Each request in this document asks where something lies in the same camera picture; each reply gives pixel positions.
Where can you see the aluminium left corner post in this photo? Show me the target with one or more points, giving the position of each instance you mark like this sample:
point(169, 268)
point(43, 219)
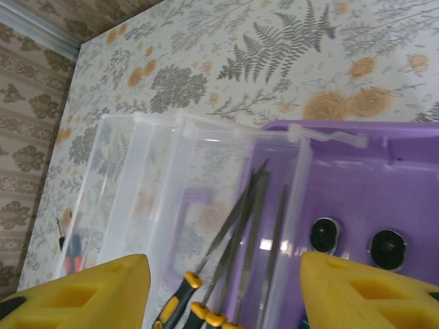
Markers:
point(34, 32)

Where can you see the purple toolbox with clear lid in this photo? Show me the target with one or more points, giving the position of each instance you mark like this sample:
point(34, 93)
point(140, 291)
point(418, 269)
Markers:
point(360, 192)

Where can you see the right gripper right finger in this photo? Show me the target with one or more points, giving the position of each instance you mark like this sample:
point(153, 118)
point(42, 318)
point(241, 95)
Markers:
point(360, 301)

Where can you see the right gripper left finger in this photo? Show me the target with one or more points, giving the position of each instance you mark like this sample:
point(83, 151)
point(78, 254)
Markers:
point(85, 301)

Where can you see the black chrome socket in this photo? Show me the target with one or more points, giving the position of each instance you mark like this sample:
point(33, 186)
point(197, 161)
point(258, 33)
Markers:
point(387, 248)
point(324, 234)

